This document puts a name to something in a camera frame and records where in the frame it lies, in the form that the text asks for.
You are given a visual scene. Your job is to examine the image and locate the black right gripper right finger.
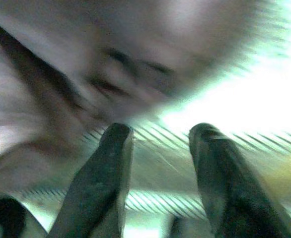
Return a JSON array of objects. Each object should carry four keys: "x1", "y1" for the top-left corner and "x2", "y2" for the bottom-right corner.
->
[{"x1": 188, "y1": 122, "x2": 291, "y2": 238}]

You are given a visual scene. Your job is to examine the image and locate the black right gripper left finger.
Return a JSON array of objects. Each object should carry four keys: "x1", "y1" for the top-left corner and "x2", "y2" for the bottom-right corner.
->
[{"x1": 48, "y1": 122, "x2": 136, "y2": 238}]

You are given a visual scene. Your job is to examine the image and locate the white pillow green tree print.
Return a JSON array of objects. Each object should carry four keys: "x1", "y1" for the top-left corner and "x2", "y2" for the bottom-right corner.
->
[{"x1": 0, "y1": 0, "x2": 273, "y2": 196}]

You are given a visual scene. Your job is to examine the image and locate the grey quilted mattress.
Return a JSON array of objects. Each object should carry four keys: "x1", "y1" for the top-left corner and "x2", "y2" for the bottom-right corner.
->
[{"x1": 18, "y1": 0, "x2": 291, "y2": 238}]

